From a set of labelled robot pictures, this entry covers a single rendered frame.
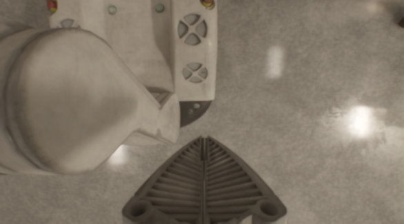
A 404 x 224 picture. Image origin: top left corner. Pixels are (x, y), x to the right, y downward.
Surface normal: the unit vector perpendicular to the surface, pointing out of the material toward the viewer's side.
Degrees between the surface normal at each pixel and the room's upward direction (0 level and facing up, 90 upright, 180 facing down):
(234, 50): 0
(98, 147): 87
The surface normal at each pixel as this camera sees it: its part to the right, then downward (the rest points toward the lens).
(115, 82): 1.00, -0.02
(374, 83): -0.02, 0.14
